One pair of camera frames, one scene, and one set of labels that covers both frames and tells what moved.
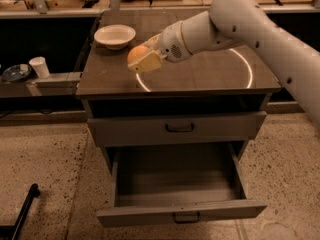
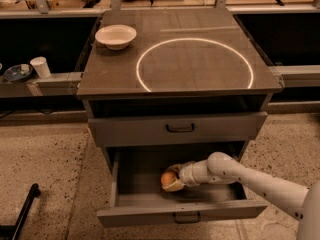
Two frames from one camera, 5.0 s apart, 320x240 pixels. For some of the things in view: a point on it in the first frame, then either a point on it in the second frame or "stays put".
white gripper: x=170 y=45 to x=186 y=175
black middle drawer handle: x=185 y=221 stays put
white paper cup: x=39 y=63 stays put
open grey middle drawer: x=183 y=180 stays put
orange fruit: x=136 y=52 to x=168 y=178
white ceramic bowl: x=115 y=36 stays put
